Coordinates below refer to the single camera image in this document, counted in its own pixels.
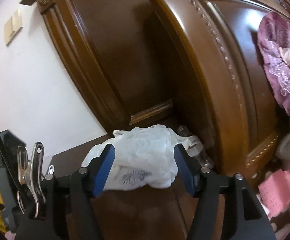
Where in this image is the purple lace pillow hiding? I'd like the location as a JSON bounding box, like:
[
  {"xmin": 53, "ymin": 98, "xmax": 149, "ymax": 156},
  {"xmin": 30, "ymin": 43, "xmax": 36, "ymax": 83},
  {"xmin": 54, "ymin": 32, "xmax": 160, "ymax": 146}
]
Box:
[{"xmin": 257, "ymin": 12, "xmax": 290, "ymax": 116}]

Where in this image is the clear plastic soda bottle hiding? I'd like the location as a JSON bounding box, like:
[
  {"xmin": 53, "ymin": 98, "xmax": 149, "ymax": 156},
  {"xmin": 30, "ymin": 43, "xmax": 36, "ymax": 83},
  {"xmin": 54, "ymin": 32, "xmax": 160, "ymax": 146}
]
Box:
[{"xmin": 177, "ymin": 126, "xmax": 214, "ymax": 169}]

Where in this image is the wooden bed headboard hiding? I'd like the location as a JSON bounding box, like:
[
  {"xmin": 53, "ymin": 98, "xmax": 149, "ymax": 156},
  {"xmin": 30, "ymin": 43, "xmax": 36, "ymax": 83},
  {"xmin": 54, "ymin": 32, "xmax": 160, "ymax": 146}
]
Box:
[{"xmin": 21, "ymin": 0, "xmax": 290, "ymax": 178}]

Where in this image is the white opaque plastic bag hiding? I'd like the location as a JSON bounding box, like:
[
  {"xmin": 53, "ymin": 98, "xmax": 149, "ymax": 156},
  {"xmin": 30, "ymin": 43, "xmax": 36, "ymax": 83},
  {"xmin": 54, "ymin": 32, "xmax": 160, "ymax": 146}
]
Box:
[{"xmin": 81, "ymin": 125, "xmax": 198, "ymax": 191}]

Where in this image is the black camera cable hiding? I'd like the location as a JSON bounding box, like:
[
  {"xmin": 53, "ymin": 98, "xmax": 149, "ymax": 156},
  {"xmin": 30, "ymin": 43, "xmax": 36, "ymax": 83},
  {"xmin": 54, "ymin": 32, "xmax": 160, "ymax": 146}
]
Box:
[{"xmin": 0, "ymin": 107, "xmax": 28, "ymax": 201}]

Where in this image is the pink paper packet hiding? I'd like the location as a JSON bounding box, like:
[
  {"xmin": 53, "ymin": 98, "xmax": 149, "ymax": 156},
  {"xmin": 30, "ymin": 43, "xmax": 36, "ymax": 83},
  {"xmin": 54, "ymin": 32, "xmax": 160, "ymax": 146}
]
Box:
[{"xmin": 258, "ymin": 169, "xmax": 290, "ymax": 219}]

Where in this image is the dark wooden nightstand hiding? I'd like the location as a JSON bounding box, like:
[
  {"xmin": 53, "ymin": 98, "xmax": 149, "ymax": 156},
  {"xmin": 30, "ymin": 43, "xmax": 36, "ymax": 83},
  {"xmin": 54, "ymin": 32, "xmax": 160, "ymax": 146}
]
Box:
[{"xmin": 41, "ymin": 122, "xmax": 226, "ymax": 240}]

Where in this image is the beige wall light switch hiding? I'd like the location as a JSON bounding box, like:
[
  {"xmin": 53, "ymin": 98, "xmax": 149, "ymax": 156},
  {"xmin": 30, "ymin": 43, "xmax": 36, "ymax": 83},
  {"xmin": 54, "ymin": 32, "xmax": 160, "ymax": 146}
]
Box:
[{"xmin": 3, "ymin": 9, "xmax": 23, "ymax": 46}]

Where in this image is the metal spring clamp right camera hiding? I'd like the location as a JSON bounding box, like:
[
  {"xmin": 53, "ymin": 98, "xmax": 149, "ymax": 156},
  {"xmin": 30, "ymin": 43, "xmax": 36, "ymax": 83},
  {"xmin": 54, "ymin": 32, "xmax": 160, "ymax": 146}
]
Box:
[{"xmin": 17, "ymin": 142, "xmax": 46, "ymax": 218}]

